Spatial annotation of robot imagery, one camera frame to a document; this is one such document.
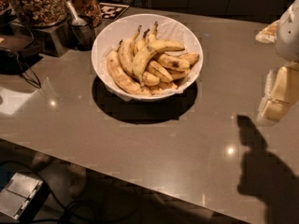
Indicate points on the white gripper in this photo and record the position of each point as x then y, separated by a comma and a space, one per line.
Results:
289, 36

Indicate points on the curved yellow banana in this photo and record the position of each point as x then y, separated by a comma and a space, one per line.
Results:
142, 58

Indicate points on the far right banana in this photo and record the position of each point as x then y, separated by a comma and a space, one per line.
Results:
191, 57

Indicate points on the spotted right banana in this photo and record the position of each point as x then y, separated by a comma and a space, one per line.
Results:
172, 62

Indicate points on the centre lower banana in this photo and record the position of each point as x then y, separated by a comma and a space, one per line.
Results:
159, 71

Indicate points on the white bowl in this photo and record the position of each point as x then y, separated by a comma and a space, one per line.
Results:
109, 38

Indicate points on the upright left banana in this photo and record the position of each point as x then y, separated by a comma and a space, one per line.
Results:
126, 52

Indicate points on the long front left banana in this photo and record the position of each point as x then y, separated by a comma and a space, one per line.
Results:
121, 78

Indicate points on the black white fiducial marker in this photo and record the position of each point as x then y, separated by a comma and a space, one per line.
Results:
111, 12

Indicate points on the dark cup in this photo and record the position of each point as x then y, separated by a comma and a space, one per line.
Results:
83, 35

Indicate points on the small glass granola jar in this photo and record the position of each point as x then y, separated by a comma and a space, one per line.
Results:
89, 8

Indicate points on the white plastic spoon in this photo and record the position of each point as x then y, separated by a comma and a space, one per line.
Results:
76, 19

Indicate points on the metal jar stand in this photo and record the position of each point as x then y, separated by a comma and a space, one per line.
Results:
55, 40

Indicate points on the large glass nut jar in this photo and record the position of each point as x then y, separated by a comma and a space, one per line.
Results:
39, 13

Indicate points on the grey metal box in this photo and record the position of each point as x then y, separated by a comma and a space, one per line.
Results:
19, 196

